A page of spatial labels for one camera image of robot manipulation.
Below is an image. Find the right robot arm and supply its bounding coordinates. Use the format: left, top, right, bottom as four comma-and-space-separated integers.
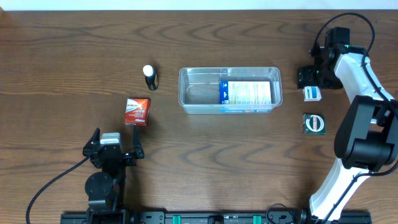
298, 43, 397, 223

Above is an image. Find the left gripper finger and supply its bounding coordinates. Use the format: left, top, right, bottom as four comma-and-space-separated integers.
84, 128, 100, 151
132, 125, 141, 152

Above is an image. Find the black mounting rail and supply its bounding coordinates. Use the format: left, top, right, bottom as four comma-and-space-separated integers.
60, 210, 373, 224

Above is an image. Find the dark bottle white cap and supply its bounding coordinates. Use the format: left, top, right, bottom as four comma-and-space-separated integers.
142, 65, 159, 91

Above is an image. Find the white Panadol box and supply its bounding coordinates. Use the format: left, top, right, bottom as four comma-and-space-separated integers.
303, 86, 322, 101

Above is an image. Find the clear plastic container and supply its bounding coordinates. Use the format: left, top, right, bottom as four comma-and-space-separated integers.
178, 67, 283, 114

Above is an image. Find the red medicine box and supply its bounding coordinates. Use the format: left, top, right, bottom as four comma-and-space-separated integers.
124, 98, 150, 126

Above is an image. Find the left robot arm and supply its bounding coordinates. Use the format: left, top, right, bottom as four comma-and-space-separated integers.
83, 126, 144, 220

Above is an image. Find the blue fever patch box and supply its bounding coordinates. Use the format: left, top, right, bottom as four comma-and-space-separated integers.
219, 81, 272, 113

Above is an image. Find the green round-logo box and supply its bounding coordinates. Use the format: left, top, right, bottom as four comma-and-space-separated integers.
303, 113, 326, 136

